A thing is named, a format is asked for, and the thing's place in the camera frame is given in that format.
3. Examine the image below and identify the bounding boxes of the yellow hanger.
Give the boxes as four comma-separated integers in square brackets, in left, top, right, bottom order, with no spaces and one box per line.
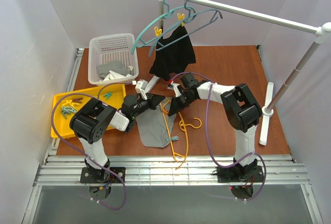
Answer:
[159,98,202,170]

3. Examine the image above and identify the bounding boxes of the aluminium rail frame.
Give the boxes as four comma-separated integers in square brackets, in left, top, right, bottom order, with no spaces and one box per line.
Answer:
[22,48,324,224]

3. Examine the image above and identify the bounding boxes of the black underwear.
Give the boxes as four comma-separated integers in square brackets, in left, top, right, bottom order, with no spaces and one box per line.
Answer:
[149,36,196,81]

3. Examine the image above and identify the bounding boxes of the orange clothespin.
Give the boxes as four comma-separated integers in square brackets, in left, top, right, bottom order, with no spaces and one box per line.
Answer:
[160,103,169,114]

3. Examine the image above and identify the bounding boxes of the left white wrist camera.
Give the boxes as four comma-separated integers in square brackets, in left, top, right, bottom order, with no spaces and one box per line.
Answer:
[132,80,148,100]

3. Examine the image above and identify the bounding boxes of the yellow clothespin left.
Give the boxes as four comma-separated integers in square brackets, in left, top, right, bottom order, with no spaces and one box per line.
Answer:
[154,26,163,37]

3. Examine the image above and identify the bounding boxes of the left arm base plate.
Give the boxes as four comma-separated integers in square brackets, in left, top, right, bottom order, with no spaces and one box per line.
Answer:
[80,166,126,184]

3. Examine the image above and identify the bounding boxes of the teal hanger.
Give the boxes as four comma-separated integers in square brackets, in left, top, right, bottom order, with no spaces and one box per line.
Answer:
[131,0,196,54]

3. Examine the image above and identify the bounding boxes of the teal clothespin left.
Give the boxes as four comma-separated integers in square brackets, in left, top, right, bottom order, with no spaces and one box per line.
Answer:
[61,100,79,118]

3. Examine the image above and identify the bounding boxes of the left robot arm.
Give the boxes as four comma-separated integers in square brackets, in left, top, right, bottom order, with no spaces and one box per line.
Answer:
[69,93,165,182]

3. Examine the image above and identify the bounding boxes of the white cloth in basket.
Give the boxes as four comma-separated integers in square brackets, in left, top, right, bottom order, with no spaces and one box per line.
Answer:
[99,66,134,81]

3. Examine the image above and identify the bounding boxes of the white laundry basket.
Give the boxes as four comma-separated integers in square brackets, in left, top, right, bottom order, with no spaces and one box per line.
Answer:
[88,33,139,86]

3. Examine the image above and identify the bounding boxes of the white clothes rack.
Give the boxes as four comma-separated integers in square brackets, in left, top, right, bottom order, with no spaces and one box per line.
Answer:
[157,0,330,145]

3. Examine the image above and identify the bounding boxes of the dark grey cloth in basket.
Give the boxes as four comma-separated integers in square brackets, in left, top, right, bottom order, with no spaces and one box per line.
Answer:
[97,61,129,76]

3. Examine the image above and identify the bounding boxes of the grey-blue hanger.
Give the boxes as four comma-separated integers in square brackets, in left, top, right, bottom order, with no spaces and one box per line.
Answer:
[140,0,223,56]

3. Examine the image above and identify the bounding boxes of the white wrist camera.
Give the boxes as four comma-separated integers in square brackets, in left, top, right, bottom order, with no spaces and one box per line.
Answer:
[167,80,183,97]
[132,80,148,100]

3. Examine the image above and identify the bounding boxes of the yellow clothespin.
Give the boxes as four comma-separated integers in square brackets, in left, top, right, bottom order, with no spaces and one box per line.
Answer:
[154,26,163,37]
[177,13,185,27]

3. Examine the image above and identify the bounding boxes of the teal clothespin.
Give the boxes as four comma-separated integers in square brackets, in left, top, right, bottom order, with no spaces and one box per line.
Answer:
[103,92,112,99]
[61,100,79,118]

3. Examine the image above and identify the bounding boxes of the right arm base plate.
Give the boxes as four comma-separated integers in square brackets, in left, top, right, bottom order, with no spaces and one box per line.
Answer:
[213,166,264,183]

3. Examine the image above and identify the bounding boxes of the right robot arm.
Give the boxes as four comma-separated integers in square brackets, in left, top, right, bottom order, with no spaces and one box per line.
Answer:
[168,72,262,175]

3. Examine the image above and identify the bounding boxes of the purple clothespin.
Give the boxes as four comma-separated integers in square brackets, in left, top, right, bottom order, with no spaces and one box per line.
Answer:
[72,98,83,103]

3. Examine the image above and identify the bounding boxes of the yellow tray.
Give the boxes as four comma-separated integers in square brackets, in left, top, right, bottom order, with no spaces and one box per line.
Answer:
[53,84,126,138]

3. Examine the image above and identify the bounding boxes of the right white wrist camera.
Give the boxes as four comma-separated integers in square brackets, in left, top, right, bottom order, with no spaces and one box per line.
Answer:
[167,80,183,97]

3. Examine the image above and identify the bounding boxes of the light blue clothespin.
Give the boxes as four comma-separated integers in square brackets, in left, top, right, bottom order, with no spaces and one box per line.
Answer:
[167,136,179,142]

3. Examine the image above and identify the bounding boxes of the yellow clothespin right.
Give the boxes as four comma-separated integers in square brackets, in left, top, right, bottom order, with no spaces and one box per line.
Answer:
[177,13,185,27]

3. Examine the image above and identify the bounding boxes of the grey underwear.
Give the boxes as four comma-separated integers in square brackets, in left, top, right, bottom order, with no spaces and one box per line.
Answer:
[136,105,176,148]

